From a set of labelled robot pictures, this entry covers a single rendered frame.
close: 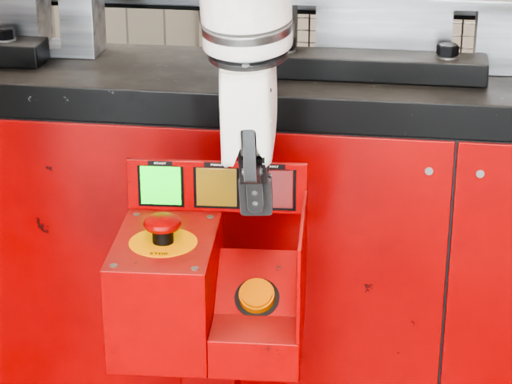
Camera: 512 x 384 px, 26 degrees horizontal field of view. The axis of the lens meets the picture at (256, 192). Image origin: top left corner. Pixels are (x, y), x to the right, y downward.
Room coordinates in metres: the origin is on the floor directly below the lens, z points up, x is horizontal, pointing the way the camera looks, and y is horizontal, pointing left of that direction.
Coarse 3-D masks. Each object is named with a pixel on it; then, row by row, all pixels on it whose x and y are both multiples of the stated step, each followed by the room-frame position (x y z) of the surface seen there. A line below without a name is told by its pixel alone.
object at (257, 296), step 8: (248, 280) 1.06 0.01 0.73; (256, 280) 1.05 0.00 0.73; (264, 280) 1.05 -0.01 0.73; (240, 288) 1.05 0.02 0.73; (248, 288) 1.05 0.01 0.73; (256, 288) 1.05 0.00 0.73; (264, 288) 1.04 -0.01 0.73; (272, 288) 1.05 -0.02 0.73; (240, 296) 1.04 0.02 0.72; (248, 296) 1.04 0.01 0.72; (256, 296) 1.04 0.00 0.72; (264, 296) 1.04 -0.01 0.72; (272, 296) 1.04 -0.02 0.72; (248, 304) 1.03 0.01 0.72; (256, 304) 1.03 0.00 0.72; (264, 304) 1.03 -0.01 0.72; (272, 304) 1.04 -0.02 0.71; (256, 312) 1.03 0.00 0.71
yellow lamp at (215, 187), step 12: (204, 168) 1.13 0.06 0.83; (216, 168) 1.13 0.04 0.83; (228, 168) 1.13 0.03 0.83; (204, 180) 1.13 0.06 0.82; (216, 180) 1.13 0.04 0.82; (228, 180) 1.13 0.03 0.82; (204, 192) 1.13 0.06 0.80; (216, 192) 1.13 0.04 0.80; (228, 192) 1.13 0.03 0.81; (204, 204) 1.13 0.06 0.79; (216, 204) 1.13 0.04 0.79; (228, 204) 1.13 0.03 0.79
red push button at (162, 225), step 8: (152, 216) 1.05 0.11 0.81; (160, 216) 1.05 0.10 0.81; (168, 216) 1.05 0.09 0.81; (176, 216) 1.05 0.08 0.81; (144, 224) 1.04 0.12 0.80; (152, 224) 1.04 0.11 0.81; (160, 224) 1.04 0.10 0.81; (168, 224) 1.04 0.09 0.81; (176, 224) 1.04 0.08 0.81; (152, 232) 1.03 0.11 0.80; (160, 232) 1.03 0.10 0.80; (168, 232) 1.03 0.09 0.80; (152, 240) 1.05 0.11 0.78; (160, 240) 1.04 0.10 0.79; (168, 240) 1.04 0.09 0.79
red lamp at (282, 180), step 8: (272, 176) 1.12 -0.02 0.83; (280, 176) 1.12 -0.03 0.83; (288, 176) 1.12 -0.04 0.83; (272, 184) 1.12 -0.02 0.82; (280, 184) 1.12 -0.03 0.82; (288, 184) 1.12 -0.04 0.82; (280, 192) 1.12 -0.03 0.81; (288, 192) 1.12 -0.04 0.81; (280, 200) 1.12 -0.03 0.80; (288, 200) 1.12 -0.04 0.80; (288, 208) 1.12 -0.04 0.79
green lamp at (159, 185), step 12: (144, 168) 1.14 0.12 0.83; (156, 168) 1.13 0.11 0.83; (168, 168) 1.13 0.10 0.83; (180, 168) 1.13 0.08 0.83; (144, 180) 1.14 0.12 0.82; (156, 180) 1.13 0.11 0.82; (168, 180) 1.13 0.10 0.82; (180, 180) 1.13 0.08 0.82; (144, 192) 1.14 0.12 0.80; (156, 192) 1.13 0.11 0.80; (168, 192) 1.13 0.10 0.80; (180, 192) 1.13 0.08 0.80; (180, 204) 1.13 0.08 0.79
